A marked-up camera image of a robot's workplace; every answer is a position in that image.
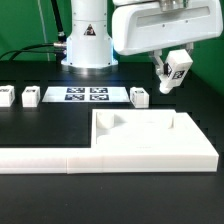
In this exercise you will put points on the white marker base sheet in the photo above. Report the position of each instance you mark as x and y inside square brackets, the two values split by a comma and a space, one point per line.
[85, 94]

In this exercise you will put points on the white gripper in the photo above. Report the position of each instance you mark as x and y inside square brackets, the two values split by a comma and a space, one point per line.
[140, 26]

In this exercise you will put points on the white L-shaped obstacle fence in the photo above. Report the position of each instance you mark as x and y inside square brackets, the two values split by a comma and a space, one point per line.
[200, 156]

